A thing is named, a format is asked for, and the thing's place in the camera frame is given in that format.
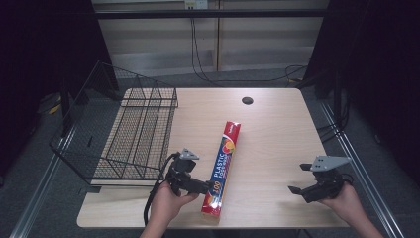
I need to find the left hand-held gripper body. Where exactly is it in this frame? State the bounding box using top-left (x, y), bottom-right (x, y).
top-left (166, 147), bottom-right (201, 196)

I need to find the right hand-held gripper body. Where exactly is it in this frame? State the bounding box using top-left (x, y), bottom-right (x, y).
top-left (302, 155), bottom-right (353, 204)

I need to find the red plastic wrap box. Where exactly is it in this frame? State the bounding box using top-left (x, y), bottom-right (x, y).
top-left (200, 120), bottom-right (242, 219)

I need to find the person's right hand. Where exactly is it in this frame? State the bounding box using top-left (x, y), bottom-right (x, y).
top-left (318, 183), bottom-right (365, 225)

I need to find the person's left hand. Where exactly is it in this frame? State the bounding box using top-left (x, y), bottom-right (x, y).
top-left (150, 181), bottom-right (200, 230)

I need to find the dark curtain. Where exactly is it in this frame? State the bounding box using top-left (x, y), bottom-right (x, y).
top-left (301, 0), bottom-right (420, 186)
top-left (0, 0), bottom-right (120, 186)

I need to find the yellow floor object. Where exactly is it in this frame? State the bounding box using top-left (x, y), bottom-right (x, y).
top-left (37, 93), bottom-right (64, 116)

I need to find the dark horizontal bar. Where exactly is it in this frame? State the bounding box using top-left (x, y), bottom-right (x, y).
top-left (93, 9), bottom-right (329, 20)

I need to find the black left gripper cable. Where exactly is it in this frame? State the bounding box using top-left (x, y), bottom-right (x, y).
top-left (143, 152), bottom-right (181, 228)

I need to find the metal floor rail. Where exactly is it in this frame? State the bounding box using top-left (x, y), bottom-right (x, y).
top-left (319, 98), bottom-right (406, 238)
top-left (9, 127), bottom-right (77, 238)

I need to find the bundle of black cables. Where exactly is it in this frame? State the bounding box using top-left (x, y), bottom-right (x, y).
top-left (316, 93), bottom-right (353, 144)

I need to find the black wire basket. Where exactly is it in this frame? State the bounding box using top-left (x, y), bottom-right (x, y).
top-left (49, 59), bottom-right (179, 186)

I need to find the long black floor cable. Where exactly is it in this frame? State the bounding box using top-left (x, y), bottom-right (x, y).
top-left (189, 18), bottom-right (309, 84)

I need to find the white wall socket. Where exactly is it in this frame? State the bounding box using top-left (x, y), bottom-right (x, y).
top-left (184, 0), bottom-right (209, 11)

